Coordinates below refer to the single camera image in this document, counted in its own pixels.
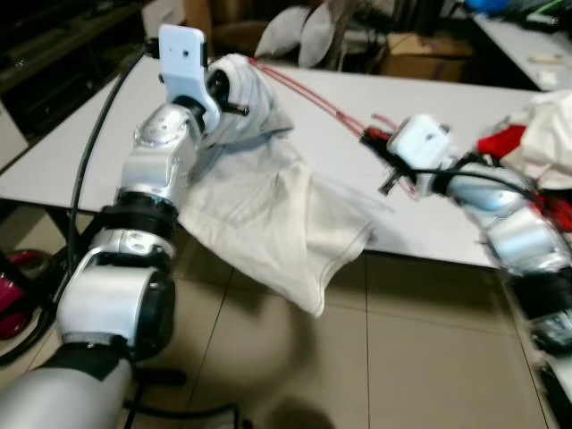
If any red plastic hanger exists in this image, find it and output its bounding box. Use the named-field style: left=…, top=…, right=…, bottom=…
left=248, top=56, right=421, bottom=202

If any white t-shirt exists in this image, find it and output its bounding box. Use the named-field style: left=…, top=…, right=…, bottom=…
left=179, top=52, right=378, bottom=319

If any white folding table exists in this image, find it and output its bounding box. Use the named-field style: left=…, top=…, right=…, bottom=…
left=0, top=56, right=572, bottom=269

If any brown cardboard box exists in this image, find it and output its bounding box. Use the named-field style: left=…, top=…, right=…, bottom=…
left=377, top=31, right=475, bottom=83

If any crumpled red garment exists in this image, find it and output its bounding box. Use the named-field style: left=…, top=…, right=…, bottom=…
left=475, top=123, right=572, bottom=235

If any crumpled cream white garment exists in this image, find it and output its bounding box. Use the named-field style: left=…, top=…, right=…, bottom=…
left=499, top=89, right=572, bottom=193

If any white table with clutter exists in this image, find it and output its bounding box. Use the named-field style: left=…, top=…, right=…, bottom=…
left=469, top=7, right=572, bottom=90

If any pink vacuum cleaner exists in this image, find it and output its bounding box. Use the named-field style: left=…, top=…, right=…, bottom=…
left=0, top=248, right=50, bottom=342

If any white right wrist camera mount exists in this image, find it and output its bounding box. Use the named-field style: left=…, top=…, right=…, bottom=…
left=386, top=114, right=454, bottom=173

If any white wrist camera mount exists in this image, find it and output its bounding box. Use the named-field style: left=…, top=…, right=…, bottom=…
left=158, top=24, right=224, bottom=135
left=386, top=114, right=454, bottom=173

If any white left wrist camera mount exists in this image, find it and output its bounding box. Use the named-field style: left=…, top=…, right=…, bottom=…
left=158, top=24, right=224, bottom=135

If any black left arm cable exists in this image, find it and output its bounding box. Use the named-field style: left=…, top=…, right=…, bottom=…
left=67, top=45, right=166, bottom=269

